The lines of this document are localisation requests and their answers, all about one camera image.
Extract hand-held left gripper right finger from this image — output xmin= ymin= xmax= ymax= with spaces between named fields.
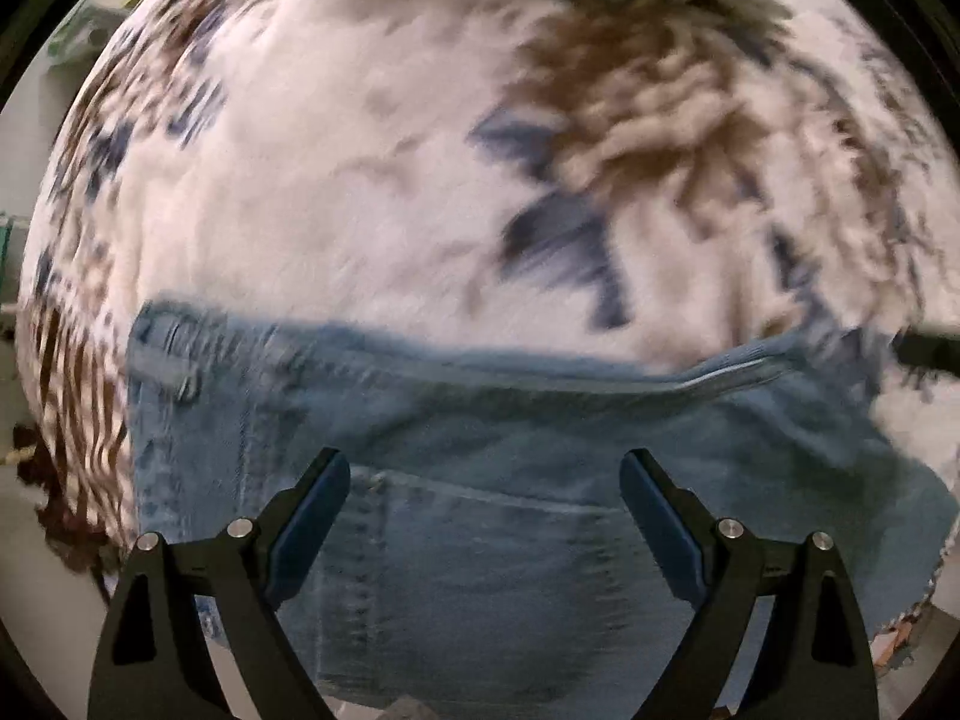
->
xmin=619 ymin=448 xmax=880 ymax=720

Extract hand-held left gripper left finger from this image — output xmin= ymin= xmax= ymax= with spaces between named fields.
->
xmin=87 ymin=448 xmax=352 ymax=720

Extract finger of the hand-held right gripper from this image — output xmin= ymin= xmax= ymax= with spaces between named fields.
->
xmin=894 ymin=321 xmax=960 ymax=376

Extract blue denim pants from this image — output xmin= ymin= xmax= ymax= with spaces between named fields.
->
xmin=126 ymin=300 xmax=960 ymax=720

